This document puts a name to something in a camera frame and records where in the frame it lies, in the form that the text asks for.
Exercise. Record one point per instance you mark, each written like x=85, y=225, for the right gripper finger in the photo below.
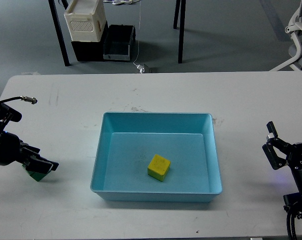
x=274, y=142

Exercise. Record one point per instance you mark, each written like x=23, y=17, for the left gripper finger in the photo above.
x=27, y=150
x=38, y=164

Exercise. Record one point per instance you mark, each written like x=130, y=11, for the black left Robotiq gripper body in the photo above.
x=9, y=149

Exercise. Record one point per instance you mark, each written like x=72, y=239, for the green block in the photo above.
x=35, y=175

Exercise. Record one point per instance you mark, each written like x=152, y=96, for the yellow block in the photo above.
x=158, y=167

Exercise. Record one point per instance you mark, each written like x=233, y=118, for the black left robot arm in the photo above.
x=8, y=114

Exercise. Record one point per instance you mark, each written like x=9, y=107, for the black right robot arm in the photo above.
x=280, y=154

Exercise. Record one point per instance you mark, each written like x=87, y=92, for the white office chair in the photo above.
x=294, y=29

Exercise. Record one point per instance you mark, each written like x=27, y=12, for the light blue plastic tray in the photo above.
x=129, y=140

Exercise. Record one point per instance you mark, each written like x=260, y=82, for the black crate under white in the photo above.
x=90, y=51

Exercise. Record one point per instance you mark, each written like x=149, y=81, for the white plastic crate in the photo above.
x=85, y=20

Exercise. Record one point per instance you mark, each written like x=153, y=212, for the black open bin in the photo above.
x=119, y=42

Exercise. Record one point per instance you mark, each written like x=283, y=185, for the black table leg right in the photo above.
x=179, y=22

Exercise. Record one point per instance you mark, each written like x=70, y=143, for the white power adapter with cable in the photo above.
x=139, y=66

